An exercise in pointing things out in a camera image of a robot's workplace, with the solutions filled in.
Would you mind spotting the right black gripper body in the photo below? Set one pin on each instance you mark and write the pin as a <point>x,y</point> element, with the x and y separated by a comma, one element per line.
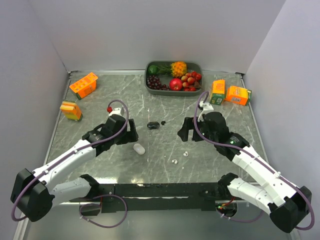
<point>210,136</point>

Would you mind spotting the red apple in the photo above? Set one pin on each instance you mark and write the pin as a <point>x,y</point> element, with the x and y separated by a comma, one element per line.
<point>176,84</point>

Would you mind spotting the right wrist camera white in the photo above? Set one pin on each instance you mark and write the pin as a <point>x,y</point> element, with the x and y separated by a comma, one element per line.
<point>204,108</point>

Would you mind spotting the green lime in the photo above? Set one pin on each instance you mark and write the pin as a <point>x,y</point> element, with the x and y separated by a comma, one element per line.
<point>152,70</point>

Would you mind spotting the orange pineapple toy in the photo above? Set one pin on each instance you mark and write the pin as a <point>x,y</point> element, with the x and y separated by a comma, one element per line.
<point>176,69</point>

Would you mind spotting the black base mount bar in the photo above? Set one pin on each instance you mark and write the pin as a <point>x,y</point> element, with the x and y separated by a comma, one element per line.
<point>203,196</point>

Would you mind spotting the white earbud charging case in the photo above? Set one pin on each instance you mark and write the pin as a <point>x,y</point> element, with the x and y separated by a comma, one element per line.
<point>138,148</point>

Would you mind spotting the black earbud charging case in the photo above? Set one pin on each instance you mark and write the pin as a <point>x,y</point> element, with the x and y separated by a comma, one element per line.
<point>153,125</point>

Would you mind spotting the grey fruit tray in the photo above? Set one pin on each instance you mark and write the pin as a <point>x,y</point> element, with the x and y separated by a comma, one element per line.
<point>165,79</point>

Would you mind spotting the orange carton far right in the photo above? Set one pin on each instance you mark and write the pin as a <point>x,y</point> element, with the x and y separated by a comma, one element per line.
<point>238,95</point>

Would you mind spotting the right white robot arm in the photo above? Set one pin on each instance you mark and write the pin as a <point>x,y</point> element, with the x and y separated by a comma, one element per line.
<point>285,203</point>

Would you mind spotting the red lychee bunch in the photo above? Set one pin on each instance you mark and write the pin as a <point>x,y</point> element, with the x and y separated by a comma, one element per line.
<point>191,81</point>

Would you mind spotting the orange juice carton far left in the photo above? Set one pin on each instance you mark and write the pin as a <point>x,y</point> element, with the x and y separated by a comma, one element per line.
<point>84,86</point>

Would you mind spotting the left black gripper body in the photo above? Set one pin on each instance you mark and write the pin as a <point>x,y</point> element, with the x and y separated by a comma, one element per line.
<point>121,139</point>

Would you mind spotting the green yellow carton right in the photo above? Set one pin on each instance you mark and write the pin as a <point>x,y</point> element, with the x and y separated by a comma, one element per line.
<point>218,92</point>

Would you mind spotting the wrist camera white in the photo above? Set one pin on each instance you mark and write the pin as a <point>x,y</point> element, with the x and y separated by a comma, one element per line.
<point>115,111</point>
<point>204,108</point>

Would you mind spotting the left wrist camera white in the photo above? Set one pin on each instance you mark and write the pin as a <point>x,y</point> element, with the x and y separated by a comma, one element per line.
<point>115,111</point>

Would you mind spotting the yellow orange carton left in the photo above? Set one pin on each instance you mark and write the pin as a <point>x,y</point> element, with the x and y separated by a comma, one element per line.
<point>71,111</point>

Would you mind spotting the dark grape bunch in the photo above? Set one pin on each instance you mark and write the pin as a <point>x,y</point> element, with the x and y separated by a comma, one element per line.
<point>153,82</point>

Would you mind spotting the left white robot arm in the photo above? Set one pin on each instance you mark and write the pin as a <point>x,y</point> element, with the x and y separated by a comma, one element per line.
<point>36,192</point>

